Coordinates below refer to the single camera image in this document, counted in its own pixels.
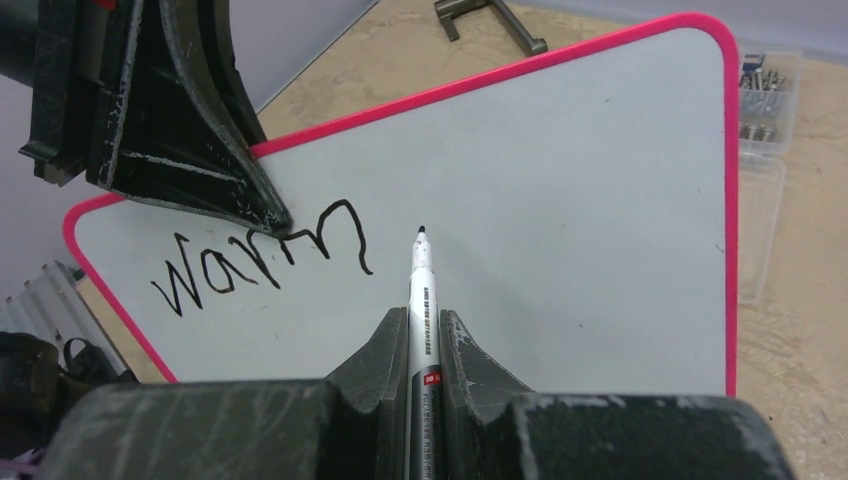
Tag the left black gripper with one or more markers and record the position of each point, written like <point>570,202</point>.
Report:
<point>144,99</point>

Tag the clear plastic parts box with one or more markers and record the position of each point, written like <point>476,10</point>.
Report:
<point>769,87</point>

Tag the red framed whiteboard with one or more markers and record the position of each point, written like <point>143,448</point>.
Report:
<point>582,207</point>

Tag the white whiteboard marker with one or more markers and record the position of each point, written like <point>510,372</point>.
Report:
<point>424,449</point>

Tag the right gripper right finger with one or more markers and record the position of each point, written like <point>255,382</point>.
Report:
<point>498,428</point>

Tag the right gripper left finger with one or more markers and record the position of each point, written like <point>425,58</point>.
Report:
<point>348,425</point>

